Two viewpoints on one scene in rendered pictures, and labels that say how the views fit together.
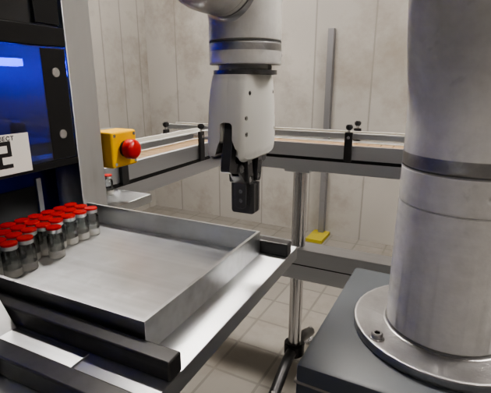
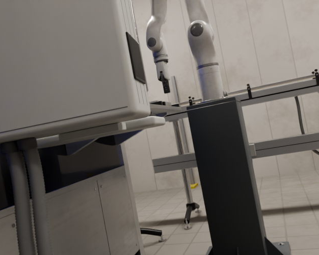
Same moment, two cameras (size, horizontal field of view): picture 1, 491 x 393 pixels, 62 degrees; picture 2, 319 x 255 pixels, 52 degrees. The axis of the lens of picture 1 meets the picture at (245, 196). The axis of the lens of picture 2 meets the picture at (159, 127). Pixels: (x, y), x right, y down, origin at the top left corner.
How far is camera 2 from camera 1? 136 cm
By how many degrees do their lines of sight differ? 19
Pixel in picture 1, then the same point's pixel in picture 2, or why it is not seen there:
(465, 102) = (201, 54)
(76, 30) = not seen: hidden behind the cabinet
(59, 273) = not seen: hidden behind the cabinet
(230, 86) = (160, 64)
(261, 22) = (164, 51)
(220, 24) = (156, 53)
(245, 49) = (161, 56)
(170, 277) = not seen: hidden behind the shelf
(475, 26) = (197, 43)
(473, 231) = (209, 75)
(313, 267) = (190, 160)
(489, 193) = (209, 68)
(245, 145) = (165, 75)
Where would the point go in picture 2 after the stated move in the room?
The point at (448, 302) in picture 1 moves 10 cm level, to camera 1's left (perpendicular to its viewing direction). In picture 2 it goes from (209, 89) to (191, 92)
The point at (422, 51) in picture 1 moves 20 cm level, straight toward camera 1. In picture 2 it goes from (192, 48) to (186, 39)
